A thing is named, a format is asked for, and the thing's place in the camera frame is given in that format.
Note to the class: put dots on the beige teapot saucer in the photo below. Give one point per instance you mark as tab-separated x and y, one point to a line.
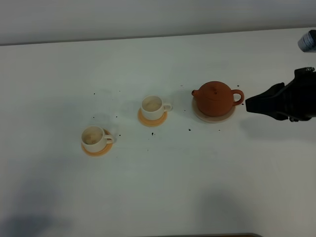
209	119

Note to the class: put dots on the white teacup near teapot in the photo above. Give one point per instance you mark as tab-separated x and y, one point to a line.
153	107

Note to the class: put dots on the orange coaster near teapot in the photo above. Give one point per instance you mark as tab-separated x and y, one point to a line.
151	123

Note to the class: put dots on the brown clay teapot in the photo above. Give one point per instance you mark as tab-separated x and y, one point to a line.
216	99

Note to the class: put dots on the orange coaster far left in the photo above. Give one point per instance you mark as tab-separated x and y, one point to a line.
96	152

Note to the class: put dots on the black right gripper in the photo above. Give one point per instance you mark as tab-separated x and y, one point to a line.
301	93

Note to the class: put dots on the white teacup far left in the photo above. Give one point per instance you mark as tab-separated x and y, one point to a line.
95	139

